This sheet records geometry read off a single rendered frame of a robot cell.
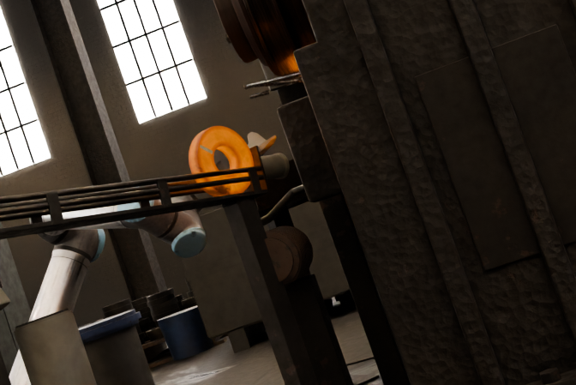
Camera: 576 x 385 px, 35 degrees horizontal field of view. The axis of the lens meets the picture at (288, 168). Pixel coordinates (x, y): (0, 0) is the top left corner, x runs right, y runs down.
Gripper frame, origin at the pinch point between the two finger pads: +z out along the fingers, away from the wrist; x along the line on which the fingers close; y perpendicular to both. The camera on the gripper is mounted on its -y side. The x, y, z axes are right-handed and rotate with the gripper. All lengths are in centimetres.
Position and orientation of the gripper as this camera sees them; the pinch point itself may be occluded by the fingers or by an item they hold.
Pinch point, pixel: (273, 141)
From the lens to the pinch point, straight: 242.3
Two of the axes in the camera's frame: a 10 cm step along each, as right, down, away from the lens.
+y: -6.0, -7.9, 1.1
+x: 1.7, 0.1, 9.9
